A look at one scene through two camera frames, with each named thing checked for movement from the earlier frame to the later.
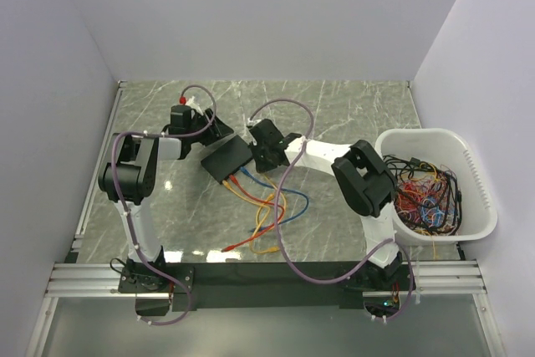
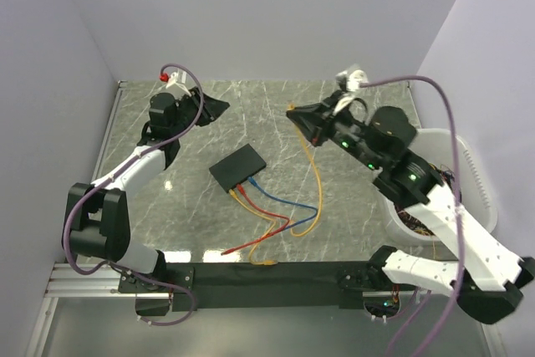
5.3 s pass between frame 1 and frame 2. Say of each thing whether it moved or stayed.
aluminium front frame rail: stayed
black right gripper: moved
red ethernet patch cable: moved
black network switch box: moved
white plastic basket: stayed
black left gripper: moved
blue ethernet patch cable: moved
